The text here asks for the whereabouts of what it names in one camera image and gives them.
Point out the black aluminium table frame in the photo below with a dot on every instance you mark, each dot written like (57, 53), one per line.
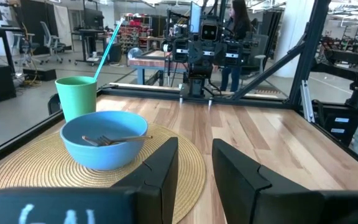
(311, 46)

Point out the wooden workbench blue legs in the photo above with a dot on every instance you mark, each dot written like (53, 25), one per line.
(148, 62)

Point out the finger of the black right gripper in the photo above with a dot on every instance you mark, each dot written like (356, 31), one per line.
(215, 57)
(202, 57)

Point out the round woven gold placemat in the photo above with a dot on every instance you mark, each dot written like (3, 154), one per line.
(26, 168)

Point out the gold fork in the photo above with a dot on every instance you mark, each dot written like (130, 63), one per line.
(135, 138)

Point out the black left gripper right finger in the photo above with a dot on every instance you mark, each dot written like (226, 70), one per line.
(244, 193)

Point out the green cup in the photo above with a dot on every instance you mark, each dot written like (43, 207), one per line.
(76, 99)

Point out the blue straw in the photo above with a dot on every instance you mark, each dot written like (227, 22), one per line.
(109, 49)

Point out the black standing desk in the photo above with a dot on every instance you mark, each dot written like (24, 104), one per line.
(89, 34)

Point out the white office chair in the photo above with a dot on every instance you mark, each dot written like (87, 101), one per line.
(50, 40)

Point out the flat black floor case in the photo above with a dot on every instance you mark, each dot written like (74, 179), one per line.
(40, 74)

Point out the grey office chair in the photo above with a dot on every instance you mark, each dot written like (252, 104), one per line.
(258, 59)

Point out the shelf with red bins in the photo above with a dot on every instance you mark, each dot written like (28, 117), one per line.
(134, 31)

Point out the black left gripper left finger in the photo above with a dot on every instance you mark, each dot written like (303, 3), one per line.
(154, 193)

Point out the blue bowl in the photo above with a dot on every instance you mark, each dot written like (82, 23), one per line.
(104, 158)

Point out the silver frame bracket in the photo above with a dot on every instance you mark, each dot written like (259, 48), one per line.
(307, 99)

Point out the blue lit monitor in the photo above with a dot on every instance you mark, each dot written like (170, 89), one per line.
(195, 17)

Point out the person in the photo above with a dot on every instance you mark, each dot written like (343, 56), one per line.
(238, 25)

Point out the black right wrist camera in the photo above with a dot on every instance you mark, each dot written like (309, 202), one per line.
(209, 32)

